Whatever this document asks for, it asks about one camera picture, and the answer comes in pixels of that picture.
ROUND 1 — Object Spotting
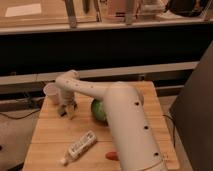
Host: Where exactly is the white tube bottle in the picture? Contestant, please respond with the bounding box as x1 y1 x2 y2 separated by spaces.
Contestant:
60 131 97 166

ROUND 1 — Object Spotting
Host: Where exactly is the orange toy carrot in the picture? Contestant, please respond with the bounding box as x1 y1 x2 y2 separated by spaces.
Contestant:
105 152 119 161

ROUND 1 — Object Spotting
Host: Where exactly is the dark chair back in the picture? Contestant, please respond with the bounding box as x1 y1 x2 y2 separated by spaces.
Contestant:
170 41 213 171

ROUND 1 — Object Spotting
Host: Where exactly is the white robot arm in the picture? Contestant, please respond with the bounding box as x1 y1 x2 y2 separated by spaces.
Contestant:
55 70 168 171

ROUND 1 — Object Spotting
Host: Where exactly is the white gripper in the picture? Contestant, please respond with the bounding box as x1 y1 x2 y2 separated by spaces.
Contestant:
57 90 78 117

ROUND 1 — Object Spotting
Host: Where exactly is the green bowl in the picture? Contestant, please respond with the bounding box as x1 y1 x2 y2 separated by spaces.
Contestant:
91 99 107 122

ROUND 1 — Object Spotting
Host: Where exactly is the white paper cup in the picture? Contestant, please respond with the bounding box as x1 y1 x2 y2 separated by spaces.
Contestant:
43 83 59 105

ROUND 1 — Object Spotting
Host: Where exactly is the black floor cable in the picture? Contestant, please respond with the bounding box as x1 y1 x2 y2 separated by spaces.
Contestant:
0 96 43 121

